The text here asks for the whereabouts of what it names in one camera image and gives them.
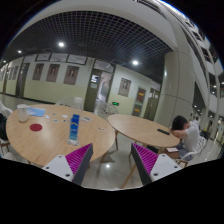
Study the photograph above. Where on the red round coaster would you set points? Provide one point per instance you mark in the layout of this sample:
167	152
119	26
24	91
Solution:
36	127

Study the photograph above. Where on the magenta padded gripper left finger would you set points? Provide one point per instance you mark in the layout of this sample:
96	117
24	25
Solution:
73	166

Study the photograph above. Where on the black phone on table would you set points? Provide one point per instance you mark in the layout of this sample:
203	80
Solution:
163	131

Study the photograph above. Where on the white lattice chair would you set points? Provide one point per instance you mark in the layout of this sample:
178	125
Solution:
104	110

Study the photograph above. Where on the white translucent chair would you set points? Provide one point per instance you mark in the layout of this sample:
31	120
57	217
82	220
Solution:
74	102

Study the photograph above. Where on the blue paper packet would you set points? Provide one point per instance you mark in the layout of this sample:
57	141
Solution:
38	112

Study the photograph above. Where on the dark open door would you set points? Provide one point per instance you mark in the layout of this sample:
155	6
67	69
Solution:
92	90

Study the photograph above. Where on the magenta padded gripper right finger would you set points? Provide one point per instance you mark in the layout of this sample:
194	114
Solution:
152	166

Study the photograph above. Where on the person in white shirt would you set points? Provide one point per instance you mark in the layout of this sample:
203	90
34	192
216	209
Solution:
187	132

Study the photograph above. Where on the framed portrait right wall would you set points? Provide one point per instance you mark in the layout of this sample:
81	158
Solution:
124	87

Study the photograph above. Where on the white chair far left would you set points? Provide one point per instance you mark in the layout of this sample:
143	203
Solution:
4	114

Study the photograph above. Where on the round wooden table left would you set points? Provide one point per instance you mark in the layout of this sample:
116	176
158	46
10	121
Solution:
42	146

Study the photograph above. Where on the round wooden table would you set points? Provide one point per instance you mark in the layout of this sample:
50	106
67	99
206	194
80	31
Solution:
42	146
143	131

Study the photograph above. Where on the round wooden table right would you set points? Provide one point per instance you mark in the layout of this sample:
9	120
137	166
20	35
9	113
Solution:
143	131

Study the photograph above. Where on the framed portrait on wall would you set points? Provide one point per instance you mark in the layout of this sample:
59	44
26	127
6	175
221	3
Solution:
71	75
38	71
52	72

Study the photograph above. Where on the white chair under person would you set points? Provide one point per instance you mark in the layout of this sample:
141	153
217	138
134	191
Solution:
201	145

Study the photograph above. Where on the white cup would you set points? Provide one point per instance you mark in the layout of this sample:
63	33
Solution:
22	112

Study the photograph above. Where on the clear blue-label water bottle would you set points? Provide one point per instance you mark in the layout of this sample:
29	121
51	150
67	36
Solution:
73	130

